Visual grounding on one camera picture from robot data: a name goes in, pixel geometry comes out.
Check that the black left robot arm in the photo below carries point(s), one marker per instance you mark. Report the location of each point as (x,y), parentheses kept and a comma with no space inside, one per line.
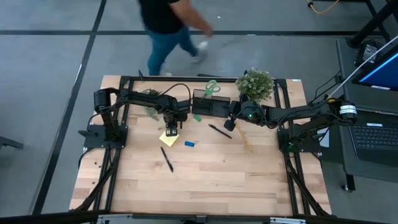
(140,98)

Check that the bushy green potted plant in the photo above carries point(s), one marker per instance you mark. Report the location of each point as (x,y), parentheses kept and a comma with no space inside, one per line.
(255,84)

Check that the monitor with blue screen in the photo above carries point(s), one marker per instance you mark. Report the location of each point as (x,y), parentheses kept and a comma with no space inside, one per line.
(385,73)

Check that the grey side desk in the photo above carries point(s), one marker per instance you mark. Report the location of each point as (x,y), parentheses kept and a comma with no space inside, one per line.
(367,102)

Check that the silver camera mount rail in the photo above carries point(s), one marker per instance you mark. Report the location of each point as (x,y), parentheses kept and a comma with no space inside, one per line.
(124,219)

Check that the black pen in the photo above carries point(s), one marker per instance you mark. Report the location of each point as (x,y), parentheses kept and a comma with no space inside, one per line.
(167,159)
(220,131)

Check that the green eraser block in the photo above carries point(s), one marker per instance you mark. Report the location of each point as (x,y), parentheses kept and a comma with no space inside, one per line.
(197,118)

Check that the black mesh desk organizer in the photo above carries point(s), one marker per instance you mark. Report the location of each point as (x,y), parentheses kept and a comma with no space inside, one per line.
(214,109)

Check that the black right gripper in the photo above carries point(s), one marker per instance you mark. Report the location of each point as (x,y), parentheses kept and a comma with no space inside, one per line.
(230,124)

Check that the black stand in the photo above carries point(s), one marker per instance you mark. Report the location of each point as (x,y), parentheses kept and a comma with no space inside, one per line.
(373,21)

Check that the grey chair base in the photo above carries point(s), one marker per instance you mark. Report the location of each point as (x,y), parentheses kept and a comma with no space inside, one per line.
(9,142)

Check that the dark laptop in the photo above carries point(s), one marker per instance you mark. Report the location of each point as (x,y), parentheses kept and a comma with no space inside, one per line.
(376,140)

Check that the person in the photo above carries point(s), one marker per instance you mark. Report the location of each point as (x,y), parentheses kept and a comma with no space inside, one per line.
(161,15)

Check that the white rod yellow tip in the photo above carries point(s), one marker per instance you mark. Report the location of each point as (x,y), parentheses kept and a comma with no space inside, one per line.
(357,69)

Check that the blue eraser block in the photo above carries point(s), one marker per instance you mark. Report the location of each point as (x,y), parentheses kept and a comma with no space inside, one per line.
(189,144)

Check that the small succulent in black pot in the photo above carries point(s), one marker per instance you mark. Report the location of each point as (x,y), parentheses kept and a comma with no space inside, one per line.
(152,112)

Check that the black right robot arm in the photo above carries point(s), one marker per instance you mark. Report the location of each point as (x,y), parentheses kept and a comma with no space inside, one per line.
(295,112)

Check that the black aluminium table frame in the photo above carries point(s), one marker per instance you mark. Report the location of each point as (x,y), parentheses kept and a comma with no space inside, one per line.
(186,79)

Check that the yellow sticky note pad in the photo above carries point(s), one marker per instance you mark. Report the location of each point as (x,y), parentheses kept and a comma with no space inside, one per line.
(169,140)

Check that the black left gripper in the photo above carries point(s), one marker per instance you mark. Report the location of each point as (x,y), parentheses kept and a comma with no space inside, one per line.
(171,119)

